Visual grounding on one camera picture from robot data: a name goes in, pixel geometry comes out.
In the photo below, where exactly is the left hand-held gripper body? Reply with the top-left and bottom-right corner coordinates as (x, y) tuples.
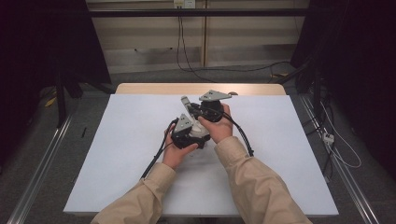
(170, 113), (207, 150)

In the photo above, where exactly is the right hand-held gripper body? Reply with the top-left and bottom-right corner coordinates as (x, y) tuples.
(188, 89), (239, 123)

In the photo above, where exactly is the person's right hand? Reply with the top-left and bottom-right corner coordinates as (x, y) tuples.
(197, 103), (234, 145)

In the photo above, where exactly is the person's left hand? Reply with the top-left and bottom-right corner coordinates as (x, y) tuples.
(161, 123), (199, 172)

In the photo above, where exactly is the white table mat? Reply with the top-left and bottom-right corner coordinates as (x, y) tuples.
(63, 93), (340, 217)

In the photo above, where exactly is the white power strip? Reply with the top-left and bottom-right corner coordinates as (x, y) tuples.
(321, 132), (336, 146)

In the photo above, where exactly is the black metal stand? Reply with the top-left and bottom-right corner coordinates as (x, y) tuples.
(51, 62), (114, 129)

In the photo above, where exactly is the black curtain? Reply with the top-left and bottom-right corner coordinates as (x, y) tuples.
(0, 0), (112, 169)
(290, 0), (396, 175)

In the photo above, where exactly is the right hand-held gripper cable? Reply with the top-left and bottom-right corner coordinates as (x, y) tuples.
(218, 107), (255, 158)

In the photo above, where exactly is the hand-held gripper cable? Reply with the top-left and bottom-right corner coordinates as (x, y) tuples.
(218, 107), (255, 158)
(140, 117), (180, 180)

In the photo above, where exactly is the left hand-held gripper cable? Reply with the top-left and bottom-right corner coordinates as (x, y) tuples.
(140, 117), (180, 180)

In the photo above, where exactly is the black power cable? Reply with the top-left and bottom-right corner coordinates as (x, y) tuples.
(176, 7), (218, 83)
(179, 7), (292, 74)

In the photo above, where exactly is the white wall socket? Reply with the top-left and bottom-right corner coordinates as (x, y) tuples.
(173, 0), (196, 9)

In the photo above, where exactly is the bundle of black cables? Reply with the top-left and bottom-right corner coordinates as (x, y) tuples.
(294, 70), (336, 175)

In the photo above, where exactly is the white cable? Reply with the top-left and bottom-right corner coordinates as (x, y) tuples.
(319, 101), (363, 170)

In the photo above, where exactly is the aluminium floor rail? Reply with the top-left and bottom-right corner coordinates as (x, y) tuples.
(7, 114), (75, 224)
(298, 92), (380, 224)

